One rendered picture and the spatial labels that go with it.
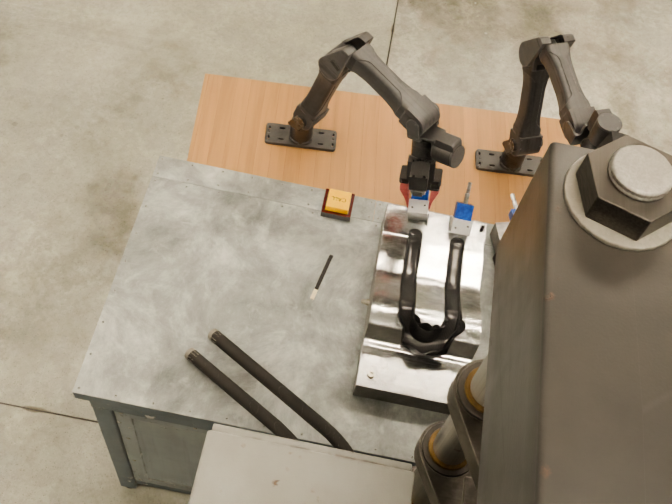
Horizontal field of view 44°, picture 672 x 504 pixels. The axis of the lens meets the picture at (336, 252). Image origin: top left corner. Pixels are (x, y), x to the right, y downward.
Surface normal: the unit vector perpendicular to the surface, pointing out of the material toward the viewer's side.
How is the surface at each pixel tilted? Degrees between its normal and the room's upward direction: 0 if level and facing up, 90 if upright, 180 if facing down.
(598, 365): 0
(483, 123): 0
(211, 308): 0
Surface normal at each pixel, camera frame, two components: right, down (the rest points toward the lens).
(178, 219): 0.11, -0.53
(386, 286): 0.18, -0.85
